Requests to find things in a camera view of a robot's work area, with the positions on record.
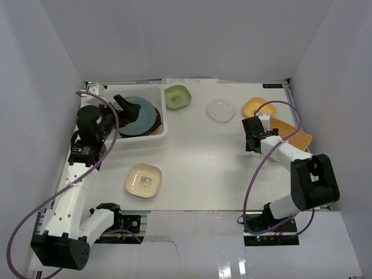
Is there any teal round plate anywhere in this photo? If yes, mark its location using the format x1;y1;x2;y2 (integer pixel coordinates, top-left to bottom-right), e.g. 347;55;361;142
119;96;156;138

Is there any black square amber plate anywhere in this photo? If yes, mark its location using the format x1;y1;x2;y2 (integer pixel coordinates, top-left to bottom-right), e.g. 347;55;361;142
145;108;162;136

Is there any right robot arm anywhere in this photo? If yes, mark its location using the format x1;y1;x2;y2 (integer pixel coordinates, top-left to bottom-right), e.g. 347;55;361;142
242;115;340;234

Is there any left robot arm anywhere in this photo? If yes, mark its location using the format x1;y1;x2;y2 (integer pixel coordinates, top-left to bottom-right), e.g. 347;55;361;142
31;95;141;270

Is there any white plastic bin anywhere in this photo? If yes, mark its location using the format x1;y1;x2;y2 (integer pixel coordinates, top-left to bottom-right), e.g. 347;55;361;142
78;84;169;151

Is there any yellow square panda dish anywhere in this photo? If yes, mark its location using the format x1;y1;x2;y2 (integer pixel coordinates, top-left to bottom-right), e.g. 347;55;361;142
243;97;277;117

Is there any clear glass plate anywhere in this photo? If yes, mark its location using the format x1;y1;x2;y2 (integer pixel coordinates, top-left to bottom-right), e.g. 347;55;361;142
206;99;237;123

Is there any green square panda dish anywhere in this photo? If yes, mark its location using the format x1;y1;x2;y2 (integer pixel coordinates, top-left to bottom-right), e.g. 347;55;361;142
164;85;192;110

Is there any cream square panda dish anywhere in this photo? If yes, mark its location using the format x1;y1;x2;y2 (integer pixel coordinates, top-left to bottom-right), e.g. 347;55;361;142
125;163;163;199

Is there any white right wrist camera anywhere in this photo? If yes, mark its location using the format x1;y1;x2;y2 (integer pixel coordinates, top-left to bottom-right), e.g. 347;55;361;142
256;112;271;131

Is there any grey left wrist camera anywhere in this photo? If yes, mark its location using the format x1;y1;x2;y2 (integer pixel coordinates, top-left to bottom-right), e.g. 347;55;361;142
79;84;105;108

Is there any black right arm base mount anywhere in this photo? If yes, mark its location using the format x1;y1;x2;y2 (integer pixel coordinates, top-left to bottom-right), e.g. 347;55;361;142
243;212;300;247

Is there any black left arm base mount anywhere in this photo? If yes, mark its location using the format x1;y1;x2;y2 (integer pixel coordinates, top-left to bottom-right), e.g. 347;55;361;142
95;215;144;244

